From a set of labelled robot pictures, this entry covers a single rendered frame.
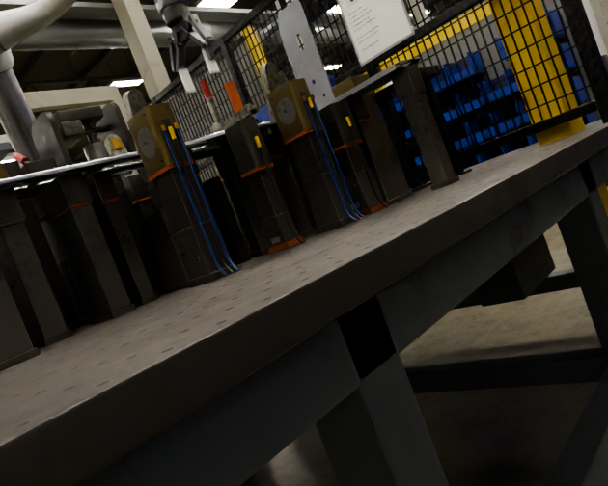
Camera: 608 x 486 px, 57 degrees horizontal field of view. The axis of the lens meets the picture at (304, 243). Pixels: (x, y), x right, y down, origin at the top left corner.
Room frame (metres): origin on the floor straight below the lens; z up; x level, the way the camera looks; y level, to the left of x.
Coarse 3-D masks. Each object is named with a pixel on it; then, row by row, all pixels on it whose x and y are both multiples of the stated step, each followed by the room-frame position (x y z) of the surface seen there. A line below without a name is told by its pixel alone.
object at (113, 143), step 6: (108, 138) 1.38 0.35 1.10; (114, 138) 1.38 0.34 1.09; (120, 138) 1.40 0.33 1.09; (108, 144) 1.37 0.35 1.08; (114, 144) 1.37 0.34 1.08; (120, 144) 1.38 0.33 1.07; (108, 150) 1.38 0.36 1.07; (114, 150) 1.37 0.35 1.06; (120, 150) 1.38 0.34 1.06; (126, 150) 1.39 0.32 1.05; (126, 162) 1.38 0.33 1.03; (120, 174) 1.37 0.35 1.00; (126, 174) 1.36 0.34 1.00; (132, 174) 1.37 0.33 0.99
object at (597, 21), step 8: (584, 0) 6.61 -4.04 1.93; (592, 0) 6.69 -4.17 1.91; (584, 8) 6.63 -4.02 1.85; (592, 8) 6.60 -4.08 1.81; (600, 8) 6.92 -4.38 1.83; (592, 16) 6.60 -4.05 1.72; (600, 16) 6.80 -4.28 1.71; (592, 24) 6.62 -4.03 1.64; (600, 24) 6.70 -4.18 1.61; (600, 32) 6.60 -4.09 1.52; (600, 40) 6.60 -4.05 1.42; (600, 48) 6.61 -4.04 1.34
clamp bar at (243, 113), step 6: (246, 102) 1.50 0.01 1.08; (246, 108) 1.49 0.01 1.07; (252, 108) 1.49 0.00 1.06; (240, 114) 1.51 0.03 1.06; (246, 114) 1.49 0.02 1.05; (252, 114) 1.50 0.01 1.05; (228, 120) 1.55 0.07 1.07; (234, 120) 1.53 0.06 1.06; (240, 120) 1.52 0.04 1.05; (258, 120) 1.50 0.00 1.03; (222, 126) 1.57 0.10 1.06; (228, 126) 1.56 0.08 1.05
